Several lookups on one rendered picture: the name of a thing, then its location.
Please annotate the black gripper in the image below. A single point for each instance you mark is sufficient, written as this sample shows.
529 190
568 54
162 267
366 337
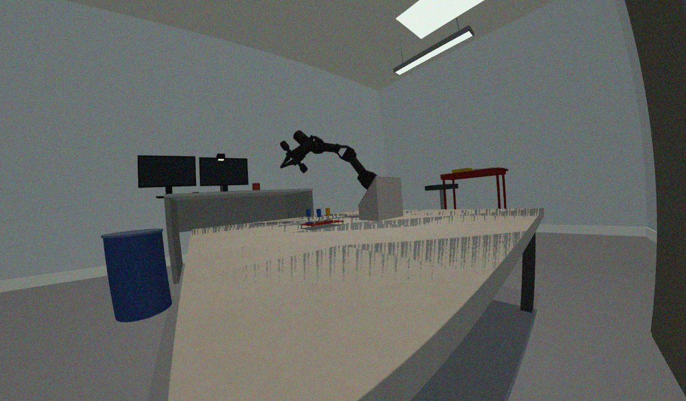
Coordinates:
296 154

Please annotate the red circuit board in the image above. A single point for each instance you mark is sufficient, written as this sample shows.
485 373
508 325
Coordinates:
319 222

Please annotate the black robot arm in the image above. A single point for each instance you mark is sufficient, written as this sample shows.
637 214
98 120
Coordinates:
318 146

